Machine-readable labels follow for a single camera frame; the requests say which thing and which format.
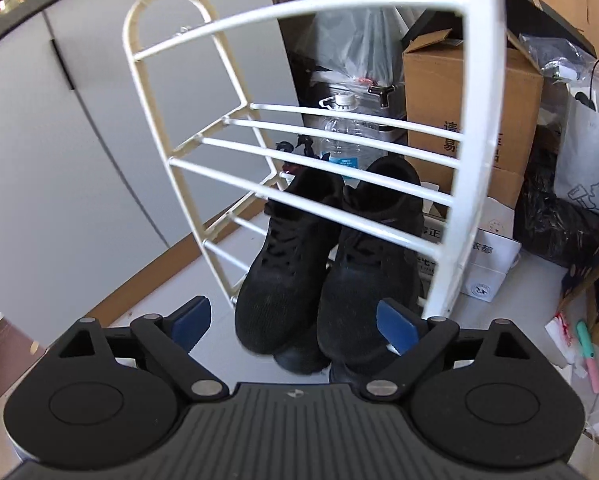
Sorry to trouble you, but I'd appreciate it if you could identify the white metal shoe rack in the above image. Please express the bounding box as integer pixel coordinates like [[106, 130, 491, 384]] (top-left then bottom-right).
[[123, 0, 507, 321]]

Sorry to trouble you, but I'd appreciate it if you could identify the white figure print bag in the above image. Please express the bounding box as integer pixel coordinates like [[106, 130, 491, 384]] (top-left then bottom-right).
[[552, 59, 599, 221]]

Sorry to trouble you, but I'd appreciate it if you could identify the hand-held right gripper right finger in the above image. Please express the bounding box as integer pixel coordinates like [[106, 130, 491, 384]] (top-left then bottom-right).
[[363, 298, 538, 402]]

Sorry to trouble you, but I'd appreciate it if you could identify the dotted navy cardboard box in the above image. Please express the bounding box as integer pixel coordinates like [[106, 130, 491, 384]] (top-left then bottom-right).
[[559, 240, 599, 351]]

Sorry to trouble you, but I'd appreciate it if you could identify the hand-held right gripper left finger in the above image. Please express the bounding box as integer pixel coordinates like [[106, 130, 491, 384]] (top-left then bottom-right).
[[58, 295, 230, 402]]

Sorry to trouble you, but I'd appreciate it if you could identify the pink green pen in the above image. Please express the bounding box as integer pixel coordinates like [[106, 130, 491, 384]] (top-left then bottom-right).
[[576, 320, 599, 395]]

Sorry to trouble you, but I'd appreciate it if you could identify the black plastic bag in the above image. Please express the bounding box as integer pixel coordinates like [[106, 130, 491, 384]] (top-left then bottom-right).
[[512, 160, 599, 269]]

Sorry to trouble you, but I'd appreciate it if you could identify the black mesh sneaker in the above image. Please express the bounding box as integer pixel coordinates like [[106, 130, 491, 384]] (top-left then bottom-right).
[[234, 162, 348, 356], [317, 156, 425, 366]]

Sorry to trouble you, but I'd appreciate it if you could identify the brown cardboard box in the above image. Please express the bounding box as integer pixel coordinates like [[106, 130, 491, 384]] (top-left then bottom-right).
[[402, 27, 545, 211]]

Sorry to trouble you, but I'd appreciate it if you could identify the clear plastic bag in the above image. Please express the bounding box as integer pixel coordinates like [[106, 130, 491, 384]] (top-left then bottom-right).
[[519, 32, 599, 81]]

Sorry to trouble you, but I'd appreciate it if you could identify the clear plastic water bottle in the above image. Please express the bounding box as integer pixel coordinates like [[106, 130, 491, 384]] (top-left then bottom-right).
[[318, 91, 381, 171]]

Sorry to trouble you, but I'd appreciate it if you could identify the grey plastic bag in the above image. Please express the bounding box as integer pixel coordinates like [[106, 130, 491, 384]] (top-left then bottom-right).
[[292, 5, 405, 91]]

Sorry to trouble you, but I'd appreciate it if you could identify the white cabinet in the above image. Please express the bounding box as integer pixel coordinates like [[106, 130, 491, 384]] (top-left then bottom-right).
[[0, 0, 301, 356]]

